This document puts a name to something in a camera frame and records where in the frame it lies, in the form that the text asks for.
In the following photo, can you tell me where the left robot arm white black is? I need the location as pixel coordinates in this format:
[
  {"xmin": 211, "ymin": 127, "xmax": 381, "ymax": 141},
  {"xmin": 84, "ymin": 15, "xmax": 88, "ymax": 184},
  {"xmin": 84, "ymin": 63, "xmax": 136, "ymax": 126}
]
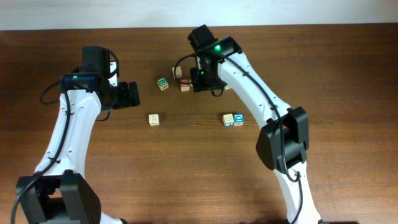
[{"xmin": 10, "ymin": 46, "xmax": 141, "ymax": 223}]

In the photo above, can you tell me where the wooden block blue side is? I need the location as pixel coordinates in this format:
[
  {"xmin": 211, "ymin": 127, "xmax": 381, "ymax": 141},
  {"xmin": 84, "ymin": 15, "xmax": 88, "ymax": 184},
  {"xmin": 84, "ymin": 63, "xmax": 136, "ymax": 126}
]
[{"xmin": 222, "ymin": 113, "xmax": 234, "ymax": 127}]

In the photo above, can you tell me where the red U wooden block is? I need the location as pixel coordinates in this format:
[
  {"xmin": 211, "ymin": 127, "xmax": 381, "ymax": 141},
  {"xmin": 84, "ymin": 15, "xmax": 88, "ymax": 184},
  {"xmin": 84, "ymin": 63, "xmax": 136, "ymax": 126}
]
[{"xmin": 180, "ymin": 78, "xmax": 192, "ymax": 91}]

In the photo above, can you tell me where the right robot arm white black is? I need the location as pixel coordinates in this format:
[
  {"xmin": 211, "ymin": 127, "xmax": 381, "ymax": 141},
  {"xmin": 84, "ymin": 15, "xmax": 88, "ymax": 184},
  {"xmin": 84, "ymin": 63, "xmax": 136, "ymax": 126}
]
[{"xmin": 188, "ymin": 25, "xmax": 322, "ymax": 223}]

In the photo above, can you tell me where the blue D wooden block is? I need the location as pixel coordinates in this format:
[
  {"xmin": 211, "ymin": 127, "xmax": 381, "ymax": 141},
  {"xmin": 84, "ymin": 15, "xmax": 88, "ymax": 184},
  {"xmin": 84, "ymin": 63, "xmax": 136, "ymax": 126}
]
[{"xmin": 233, "ymin": 114, "xmax": 244, "ymax": 126}]

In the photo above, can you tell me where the plain wooden block top left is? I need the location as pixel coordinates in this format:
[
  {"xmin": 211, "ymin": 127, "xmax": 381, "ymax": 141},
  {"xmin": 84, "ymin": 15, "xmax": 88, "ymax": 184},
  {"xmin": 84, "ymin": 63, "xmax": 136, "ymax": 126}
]
[{"xmin": 172, "ymin": 66, "xmax": 182, "ymax": 79}]

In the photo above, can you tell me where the green B wooden block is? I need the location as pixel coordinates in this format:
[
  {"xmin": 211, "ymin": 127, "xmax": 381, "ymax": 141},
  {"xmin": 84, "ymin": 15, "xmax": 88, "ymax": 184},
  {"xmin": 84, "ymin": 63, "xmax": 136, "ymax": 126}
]
[{"xmin": 157, "ymin": 77, "xmax": 169, "ymax": 91}]

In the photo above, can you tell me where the wooden block number 2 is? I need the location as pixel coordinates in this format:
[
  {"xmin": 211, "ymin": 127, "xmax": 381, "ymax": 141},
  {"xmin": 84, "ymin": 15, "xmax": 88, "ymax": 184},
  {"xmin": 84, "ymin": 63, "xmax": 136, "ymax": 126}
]
[{"xmin": 149, "ymin": 114, "xmax": 160, "ymax": 126}]

